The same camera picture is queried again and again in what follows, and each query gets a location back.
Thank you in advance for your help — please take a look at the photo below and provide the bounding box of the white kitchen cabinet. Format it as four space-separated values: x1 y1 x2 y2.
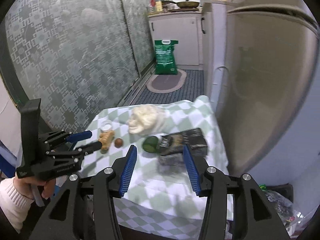
148 0 226 68

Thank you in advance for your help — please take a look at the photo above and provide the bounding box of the patterned glass sliding door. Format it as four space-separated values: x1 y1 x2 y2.
5 0 155 132

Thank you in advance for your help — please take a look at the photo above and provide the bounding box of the green rice bag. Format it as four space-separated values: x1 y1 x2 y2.
155 40 178 75

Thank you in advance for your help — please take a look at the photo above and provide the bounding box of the white plastic bag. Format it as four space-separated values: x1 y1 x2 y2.
127 105 166 136

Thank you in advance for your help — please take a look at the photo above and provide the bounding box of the white folded step stool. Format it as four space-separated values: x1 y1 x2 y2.
210 66 229 109

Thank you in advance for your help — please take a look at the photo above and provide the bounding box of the white plastic lid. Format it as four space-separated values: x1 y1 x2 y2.
100 120 112 133

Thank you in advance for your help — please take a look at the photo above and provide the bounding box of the person's left hand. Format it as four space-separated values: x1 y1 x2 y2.
13 174 57 201

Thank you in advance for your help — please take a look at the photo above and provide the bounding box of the frying pan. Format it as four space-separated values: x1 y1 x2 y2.
162 1 200 8

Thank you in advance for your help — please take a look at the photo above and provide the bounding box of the green avocado half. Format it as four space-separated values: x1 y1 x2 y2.
142 136 159 153

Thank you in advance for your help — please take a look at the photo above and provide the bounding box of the clear plastic bottle red cap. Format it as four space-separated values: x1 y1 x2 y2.
148 0 156 14

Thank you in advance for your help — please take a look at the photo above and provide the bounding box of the brown round fruit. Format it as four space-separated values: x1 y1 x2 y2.
114 138 123 148

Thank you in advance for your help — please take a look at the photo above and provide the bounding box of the silver refrigerator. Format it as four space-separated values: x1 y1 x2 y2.
216 0 319 176

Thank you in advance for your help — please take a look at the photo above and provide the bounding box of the white sweater sleeve forearm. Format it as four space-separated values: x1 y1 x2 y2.
1 178 34 233

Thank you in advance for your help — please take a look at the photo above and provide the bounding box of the yellow oil bottle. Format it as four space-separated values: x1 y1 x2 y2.
156 0 163 12

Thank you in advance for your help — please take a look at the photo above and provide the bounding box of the ginger root piece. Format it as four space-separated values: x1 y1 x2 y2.
98 130 115 151

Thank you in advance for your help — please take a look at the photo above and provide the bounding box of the green white checkered tablecloth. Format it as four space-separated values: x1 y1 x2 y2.
81 95 228 239

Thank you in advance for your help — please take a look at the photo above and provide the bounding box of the oval grey floor mat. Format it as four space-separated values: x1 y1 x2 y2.
146 69 187 94

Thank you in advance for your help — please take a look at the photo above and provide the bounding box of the striped blue floor rug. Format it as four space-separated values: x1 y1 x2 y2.
131 70 204 105

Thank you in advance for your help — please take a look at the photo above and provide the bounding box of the black snack package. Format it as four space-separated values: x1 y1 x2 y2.
158 128 208 166

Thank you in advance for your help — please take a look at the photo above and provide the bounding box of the trash bag with bottles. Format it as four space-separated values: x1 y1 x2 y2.
259 184 305 237

